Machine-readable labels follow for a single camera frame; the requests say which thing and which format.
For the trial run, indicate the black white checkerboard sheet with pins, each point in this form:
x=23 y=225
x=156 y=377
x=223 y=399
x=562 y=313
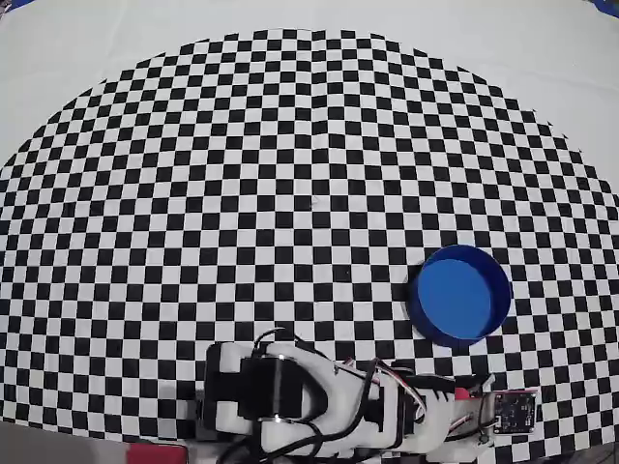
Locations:
x=242 y=169

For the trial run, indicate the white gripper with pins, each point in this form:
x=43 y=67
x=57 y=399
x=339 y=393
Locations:
x=436 y=388

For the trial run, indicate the blue round box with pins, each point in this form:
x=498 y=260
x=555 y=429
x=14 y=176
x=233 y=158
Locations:
x=454 y=295

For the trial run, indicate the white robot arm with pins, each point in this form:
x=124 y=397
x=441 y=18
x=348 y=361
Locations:
x=338 y=396

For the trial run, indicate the pink faceted ball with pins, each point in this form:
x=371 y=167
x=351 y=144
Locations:
x=466 y=394

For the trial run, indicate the black camera circuit board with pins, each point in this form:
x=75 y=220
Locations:
x=516 y=411

